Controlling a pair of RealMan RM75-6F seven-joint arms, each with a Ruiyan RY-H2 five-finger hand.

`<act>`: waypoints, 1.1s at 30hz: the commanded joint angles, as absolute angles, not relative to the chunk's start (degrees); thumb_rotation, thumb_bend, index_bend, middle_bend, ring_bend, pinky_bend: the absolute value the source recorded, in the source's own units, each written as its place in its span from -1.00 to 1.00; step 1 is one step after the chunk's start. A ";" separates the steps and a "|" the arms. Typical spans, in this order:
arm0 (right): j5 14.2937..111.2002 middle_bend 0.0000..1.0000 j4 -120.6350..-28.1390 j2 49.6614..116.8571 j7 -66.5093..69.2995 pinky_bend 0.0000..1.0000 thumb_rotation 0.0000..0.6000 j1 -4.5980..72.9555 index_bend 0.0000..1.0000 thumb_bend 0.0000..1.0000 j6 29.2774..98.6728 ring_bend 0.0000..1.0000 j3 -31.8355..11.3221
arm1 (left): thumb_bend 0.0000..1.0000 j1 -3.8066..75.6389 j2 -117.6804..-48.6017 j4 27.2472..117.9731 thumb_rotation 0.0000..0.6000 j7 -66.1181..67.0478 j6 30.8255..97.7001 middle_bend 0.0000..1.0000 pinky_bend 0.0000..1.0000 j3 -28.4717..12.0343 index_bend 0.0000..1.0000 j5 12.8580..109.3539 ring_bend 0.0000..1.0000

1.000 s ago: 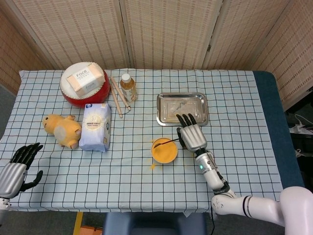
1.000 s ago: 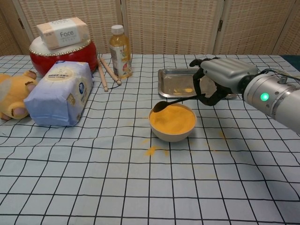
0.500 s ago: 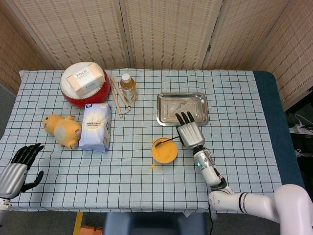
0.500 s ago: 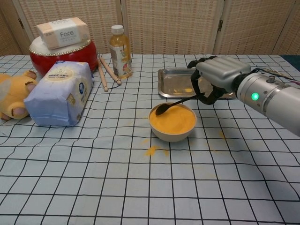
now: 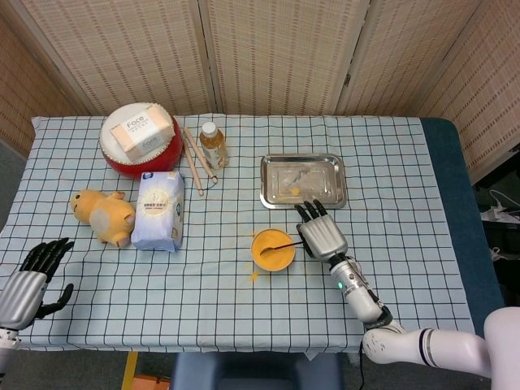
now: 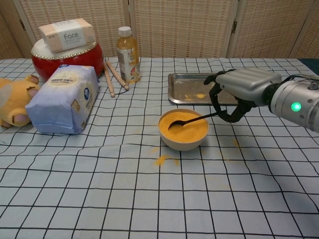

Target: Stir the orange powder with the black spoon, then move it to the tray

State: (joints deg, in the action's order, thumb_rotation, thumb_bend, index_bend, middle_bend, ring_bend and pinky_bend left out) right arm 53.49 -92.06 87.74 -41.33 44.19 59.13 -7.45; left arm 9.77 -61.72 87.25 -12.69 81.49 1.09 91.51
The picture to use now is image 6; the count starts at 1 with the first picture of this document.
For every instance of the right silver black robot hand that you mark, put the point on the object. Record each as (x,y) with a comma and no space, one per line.
(249,79)

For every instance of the black spoon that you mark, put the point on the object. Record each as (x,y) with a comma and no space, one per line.
(192,120)

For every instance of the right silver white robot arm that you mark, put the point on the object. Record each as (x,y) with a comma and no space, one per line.
(286,99)

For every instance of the metal tray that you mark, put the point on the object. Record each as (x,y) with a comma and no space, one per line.
(189,84)

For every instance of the yellow-orange powder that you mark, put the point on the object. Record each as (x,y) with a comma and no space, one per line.
(194,132)

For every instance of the bowl of orange powder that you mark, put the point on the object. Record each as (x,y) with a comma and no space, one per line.
(183,146)

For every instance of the dark blue padded table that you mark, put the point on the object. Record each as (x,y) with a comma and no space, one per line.
(310,63)

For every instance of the woven folding screen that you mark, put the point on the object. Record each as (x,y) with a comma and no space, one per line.
(182,25)

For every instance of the yellow drink bottle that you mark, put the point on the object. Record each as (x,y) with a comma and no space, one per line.
(128,62)

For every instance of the wooden drumstick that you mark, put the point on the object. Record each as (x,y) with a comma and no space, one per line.
(109,82)
(117,74)

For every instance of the blue checked tablecloth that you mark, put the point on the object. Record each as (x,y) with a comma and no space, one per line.
(149,199)

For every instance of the red drum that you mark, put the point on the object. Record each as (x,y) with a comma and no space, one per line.
(74,62)

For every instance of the peach white tissue pack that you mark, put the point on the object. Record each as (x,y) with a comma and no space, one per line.
(67,37)

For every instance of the blue tissue pack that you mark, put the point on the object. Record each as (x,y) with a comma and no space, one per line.
(62,99)

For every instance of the yellow plush toy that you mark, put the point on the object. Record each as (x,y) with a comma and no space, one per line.
(12,99)

